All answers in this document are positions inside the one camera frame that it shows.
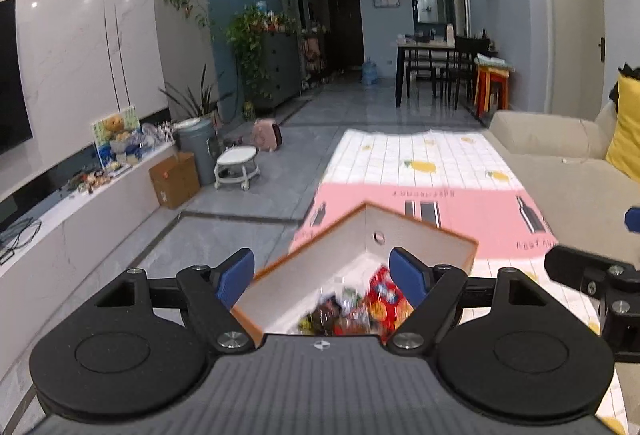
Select pile of small toys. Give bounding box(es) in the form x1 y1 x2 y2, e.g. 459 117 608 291
65 120 176 193

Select folded cloth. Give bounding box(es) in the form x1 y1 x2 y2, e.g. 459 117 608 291
472 55 513 72

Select teddy bear photo card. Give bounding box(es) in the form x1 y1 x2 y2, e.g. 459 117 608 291
91 106 141 166

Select orange cardboard box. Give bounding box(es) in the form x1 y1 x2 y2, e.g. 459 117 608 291
231 201 480 348

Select black dining chair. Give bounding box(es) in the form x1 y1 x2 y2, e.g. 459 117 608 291
452 36 491 111
407 48 451 96

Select white door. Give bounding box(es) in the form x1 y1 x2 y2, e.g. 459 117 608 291
542 0 608 118

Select beige sofa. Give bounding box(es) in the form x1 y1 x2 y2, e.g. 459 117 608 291
487 102 640 256

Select dried meat packet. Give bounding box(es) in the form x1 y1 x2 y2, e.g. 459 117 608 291
334 307 373 337

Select dark cushion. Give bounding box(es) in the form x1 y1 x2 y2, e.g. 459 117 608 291
609 62 640 103

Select white media console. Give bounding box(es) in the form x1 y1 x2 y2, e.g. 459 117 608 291
0 140 176 366

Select white rolling stool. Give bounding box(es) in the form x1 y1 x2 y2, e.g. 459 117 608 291
214 146 261 191

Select yellow cushion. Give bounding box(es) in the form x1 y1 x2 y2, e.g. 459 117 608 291
605 72 640 181

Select orange stool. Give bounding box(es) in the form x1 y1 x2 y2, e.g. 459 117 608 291
472 62 511 116

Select brown cardboard carton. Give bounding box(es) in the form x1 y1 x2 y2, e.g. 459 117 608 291
149 152 201 210

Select printed tablecloth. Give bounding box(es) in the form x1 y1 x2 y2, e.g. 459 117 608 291
290 129 628 435

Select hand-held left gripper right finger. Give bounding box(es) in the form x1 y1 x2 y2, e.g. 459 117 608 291
388 246 559 354

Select grey trash bin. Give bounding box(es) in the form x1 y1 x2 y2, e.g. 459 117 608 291
176 116 221 186

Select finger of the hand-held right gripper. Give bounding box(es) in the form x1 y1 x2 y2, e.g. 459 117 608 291
544 208 640 356

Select long-leaf potted plant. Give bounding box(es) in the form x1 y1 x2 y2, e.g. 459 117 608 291
159 65 236 126

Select black television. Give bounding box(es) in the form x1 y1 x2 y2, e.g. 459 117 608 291
0 0 33 156

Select dark wooden door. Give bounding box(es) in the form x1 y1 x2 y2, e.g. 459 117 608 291
330 0 363 71

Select dark grey cabinet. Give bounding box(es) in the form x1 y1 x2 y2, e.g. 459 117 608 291
260 30 306 108

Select dark shiny snack packet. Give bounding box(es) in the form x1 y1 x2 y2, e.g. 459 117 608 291
312 297 346 333

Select black cables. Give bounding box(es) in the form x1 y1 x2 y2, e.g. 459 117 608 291
0 215 43 266

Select trailing green plant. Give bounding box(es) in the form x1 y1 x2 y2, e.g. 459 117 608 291
225 5 301 101

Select dark dining table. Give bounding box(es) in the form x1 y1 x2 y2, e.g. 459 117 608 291
395 40 496 108

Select red snack packet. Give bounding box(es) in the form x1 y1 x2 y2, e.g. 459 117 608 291
364 266 416 346

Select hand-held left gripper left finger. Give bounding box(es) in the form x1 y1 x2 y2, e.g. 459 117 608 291
85 247 256 352

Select cluttered shoe rack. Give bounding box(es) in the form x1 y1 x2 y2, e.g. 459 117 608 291
300 32 328 88

